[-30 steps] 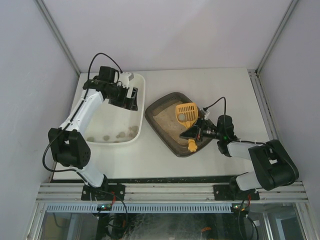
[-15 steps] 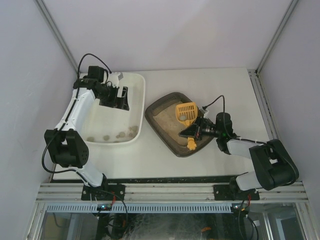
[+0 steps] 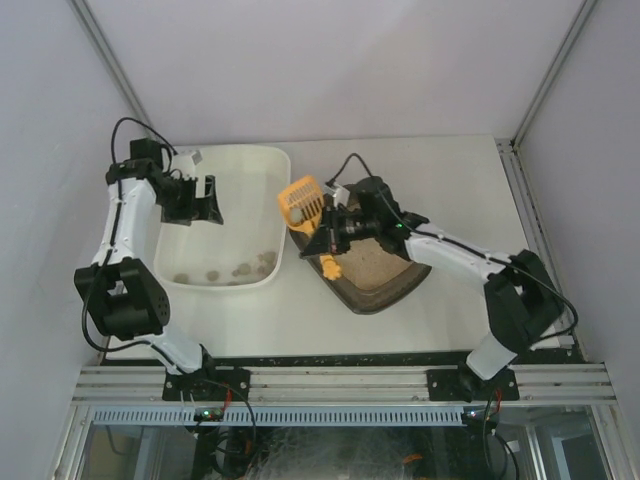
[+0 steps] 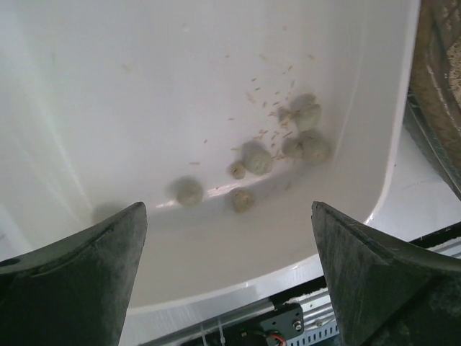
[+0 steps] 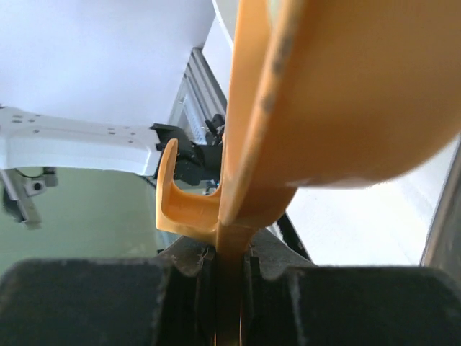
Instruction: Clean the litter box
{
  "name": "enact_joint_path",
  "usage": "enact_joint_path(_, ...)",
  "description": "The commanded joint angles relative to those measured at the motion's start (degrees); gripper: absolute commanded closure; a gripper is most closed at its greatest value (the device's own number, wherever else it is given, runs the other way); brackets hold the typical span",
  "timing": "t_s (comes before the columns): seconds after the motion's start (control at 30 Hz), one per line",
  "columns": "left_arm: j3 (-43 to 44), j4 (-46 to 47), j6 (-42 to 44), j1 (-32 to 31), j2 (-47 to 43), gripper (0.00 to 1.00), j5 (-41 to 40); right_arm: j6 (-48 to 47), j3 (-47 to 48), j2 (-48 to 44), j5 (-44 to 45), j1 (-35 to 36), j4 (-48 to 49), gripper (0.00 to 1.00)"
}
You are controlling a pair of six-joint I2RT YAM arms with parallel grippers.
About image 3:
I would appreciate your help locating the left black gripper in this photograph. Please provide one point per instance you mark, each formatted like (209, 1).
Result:
(189, 201)

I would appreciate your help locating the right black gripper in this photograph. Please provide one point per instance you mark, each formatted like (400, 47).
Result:
(330, 232)

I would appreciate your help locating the yellow litter scoop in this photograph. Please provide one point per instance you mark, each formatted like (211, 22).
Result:
(304, 194)

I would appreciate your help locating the white plastic tray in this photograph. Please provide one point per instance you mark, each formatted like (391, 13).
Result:
(248, 180)

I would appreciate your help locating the dark grey litter box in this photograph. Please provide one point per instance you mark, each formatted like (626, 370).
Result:
(374, 273)

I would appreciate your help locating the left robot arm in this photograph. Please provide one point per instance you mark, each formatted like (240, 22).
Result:
(121, 296)

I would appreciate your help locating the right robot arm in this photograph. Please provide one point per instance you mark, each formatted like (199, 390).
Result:
(521, 301)

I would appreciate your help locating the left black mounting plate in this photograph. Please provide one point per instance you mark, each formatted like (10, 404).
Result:
(211, 383)

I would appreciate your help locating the black mounting plate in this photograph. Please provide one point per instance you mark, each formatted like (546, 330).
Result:
(211, 383)
(457, 382)

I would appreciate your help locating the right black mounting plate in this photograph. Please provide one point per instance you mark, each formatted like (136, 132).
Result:
(457, 382)

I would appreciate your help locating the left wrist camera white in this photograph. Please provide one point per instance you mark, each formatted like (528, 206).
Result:
(184, 165)

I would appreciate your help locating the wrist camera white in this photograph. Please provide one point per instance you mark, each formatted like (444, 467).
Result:
(184, 165)
(339, 194)

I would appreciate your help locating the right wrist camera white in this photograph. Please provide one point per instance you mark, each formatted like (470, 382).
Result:
(339, 194)

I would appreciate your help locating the grey slotted cable duct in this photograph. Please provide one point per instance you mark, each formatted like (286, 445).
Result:
(294, 416)

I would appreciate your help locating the aluminium frame rail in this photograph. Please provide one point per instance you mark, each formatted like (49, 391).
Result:
(570, 384)

